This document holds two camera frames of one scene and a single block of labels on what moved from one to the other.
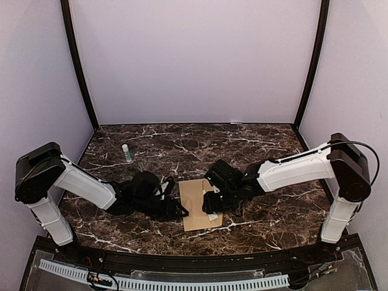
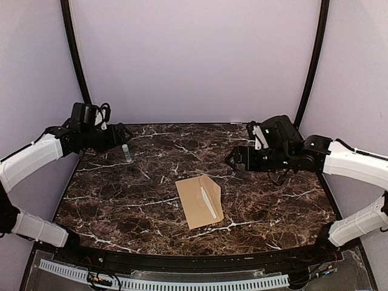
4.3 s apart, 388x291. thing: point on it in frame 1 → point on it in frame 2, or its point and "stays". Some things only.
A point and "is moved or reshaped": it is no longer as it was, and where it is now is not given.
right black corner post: [317, 65] stays
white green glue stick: [127, 153] stays
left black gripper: [169, 212] → [114, 141]
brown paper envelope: [191, 193] is moved or reshaped
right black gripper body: [227, 202] → [253, 163]
